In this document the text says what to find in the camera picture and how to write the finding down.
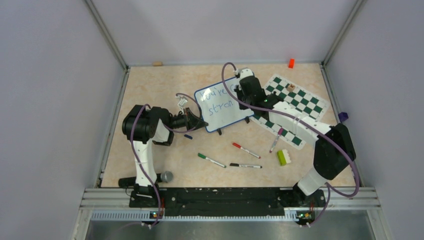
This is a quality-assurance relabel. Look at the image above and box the small wooden cylinder piece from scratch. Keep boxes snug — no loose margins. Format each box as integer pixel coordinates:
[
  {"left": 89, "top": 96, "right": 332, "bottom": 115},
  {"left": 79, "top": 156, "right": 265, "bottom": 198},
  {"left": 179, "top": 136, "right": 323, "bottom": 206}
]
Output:
[{"left": 287, "top": 84, "right": 296, "bottom": 93}]

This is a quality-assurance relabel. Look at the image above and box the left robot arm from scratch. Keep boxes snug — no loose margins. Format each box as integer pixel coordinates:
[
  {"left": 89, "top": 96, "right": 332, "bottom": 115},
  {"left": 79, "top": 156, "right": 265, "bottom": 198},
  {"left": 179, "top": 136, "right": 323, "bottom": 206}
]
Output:
[{"left": 118, "top": 105, "right": 209, "bottom": 207}]

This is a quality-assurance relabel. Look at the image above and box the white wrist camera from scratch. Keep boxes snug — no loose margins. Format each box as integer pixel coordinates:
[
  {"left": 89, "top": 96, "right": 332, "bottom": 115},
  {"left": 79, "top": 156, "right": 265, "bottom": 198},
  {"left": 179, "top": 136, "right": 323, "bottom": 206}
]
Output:
[
  {"left": 176, "top": 95, "right": 188, "bottom": 108},
  {"left": 234, "top": 67, "right": 255, "bottom": 80}
]

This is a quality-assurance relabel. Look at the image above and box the blue framed whiteboard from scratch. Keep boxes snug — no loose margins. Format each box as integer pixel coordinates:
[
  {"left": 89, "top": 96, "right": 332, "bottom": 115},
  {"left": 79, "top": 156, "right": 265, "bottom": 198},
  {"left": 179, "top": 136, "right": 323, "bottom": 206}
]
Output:
[{"left": 194, "top": 82, "right": 254, "bottom": 133}]

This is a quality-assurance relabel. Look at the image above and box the green white chessboard mat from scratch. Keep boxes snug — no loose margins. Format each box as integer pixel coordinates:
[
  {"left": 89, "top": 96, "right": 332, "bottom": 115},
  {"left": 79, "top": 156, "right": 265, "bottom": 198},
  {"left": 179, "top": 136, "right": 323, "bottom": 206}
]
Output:
[{"left": 250, "top": 74, "right": 331, "bottom": 150}]

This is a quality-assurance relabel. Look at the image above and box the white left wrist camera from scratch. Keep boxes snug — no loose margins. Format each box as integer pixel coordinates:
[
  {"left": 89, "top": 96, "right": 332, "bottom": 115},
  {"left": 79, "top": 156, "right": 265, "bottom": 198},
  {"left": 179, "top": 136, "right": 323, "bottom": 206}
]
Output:
[{"left": 176, "top": 95, "right": 188, "bottom": 108}]

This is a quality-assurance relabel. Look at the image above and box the lime green toy brick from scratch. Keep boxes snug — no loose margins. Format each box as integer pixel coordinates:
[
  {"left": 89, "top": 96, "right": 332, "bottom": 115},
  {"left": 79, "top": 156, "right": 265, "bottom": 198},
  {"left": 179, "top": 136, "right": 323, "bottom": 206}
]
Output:
[{"left": 276, "top": 149, "right": 291, "bottom": 166}]

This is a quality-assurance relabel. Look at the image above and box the green marker pen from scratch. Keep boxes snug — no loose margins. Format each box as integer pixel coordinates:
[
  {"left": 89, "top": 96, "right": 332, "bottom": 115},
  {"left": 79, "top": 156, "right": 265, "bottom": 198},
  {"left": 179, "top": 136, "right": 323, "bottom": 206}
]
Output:
[{"left": 197, "top": 153, "right": 227, "bottom": 168}]

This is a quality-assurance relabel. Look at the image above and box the black marker pen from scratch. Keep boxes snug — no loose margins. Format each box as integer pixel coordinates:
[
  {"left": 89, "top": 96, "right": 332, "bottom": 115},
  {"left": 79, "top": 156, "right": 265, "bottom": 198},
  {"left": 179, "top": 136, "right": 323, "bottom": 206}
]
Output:
[{"left": 229, "top": 163, "right": 262, "bottom": 169}]

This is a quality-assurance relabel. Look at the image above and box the purple block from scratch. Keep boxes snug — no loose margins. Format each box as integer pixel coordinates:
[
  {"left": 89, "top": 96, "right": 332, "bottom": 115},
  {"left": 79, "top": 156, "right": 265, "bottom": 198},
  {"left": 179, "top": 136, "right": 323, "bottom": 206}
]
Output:
[{"left": 338, "top": 112, "right": 349, "bottom": 123}]

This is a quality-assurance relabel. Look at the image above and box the purple marker pen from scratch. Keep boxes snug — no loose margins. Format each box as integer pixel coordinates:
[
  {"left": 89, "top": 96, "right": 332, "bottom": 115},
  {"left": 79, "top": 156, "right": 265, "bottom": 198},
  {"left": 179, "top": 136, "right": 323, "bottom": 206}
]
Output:
[{"left": 269, "top": 127, "right": 284, "bottom": 153}]

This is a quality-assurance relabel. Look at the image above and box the red marker pen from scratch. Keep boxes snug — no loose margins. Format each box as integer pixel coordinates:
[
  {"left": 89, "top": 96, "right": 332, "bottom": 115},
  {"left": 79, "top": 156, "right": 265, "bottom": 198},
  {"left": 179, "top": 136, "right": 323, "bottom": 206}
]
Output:
[{"left": 232, "top": 142, "right": 261, "bottom": 159}]

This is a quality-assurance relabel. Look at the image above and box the blue marker cap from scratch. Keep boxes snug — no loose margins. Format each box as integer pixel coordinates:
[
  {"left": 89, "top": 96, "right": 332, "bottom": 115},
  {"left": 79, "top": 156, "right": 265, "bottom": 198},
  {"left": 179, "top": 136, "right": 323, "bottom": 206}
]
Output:
[{"left": 184, "top": 134, "right": 193, "bottom": 140}]

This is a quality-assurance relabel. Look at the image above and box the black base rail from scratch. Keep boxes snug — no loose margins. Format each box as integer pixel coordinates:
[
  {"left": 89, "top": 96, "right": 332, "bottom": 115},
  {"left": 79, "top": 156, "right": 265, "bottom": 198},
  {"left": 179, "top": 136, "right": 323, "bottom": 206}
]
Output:
[{"left": 129, "top": 187, "right": 325, "bottom": 217}]

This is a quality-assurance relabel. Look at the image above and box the orange red block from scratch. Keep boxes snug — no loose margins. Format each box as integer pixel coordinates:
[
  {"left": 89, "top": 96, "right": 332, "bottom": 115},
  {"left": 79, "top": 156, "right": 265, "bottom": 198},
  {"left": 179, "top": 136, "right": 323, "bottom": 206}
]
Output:
[{"left": 288, "top": 58, "right": 296, "bottom": 69}]

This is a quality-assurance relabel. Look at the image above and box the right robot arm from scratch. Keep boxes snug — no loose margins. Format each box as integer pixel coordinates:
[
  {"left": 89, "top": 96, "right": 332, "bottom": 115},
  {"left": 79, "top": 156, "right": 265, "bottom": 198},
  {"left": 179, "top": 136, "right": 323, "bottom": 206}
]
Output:
[{"left": 234, "top": 73, "right": 358, "bottom": 206}]

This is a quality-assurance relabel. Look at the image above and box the small wooden block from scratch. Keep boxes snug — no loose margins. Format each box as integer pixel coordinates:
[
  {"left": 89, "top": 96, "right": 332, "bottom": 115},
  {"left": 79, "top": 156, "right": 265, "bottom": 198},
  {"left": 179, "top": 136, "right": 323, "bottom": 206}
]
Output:
[{"left": 152, "top": 61, "right": 163, "bottom": 67}]

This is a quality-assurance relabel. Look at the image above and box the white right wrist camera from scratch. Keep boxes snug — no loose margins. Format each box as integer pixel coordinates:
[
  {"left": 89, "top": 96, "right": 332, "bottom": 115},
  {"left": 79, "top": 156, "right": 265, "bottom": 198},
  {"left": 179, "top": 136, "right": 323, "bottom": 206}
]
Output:
[{"left": 234, "top": 67, "right": 255, "bottom": 80}]

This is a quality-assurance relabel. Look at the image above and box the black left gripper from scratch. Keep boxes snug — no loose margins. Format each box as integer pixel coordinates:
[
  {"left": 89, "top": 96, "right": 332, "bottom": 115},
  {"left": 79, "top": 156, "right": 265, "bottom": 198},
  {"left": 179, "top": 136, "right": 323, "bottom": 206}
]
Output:
[{"left": 167, "top": 107, "right": 208, "bottom": 132}]

